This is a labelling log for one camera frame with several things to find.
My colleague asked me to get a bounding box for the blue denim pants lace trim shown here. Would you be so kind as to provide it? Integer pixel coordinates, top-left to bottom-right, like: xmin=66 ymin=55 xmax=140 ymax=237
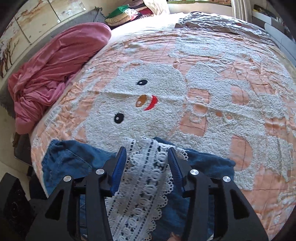
xmin=42 ymin=136 xmax=236 ymax=241

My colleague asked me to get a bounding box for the peach snowman bedspread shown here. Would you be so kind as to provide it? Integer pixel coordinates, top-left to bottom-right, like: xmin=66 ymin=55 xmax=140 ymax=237
xmin=30 ymin=11 xmax=296 ymax=239

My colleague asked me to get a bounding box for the pink blanket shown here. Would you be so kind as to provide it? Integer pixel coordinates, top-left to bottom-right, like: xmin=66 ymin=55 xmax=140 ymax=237
xmin=8 ymin=23 xmax=111 ymax=135

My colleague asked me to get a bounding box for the grey patterned quilt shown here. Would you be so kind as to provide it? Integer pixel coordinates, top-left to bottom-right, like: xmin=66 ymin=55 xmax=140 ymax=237
xmin=175 ymin=11 xmax=275 ymax=45

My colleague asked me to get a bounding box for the pile of folded clothes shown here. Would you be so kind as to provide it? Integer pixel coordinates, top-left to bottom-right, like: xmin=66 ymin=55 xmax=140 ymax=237
xmin=105 ymin=1 xmax=170 ymax=28

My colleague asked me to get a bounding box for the tree landscape wall painting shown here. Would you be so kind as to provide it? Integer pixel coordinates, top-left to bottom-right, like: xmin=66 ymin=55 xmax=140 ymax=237
xmin=1 ymin=0 xmax=86 ymax=79

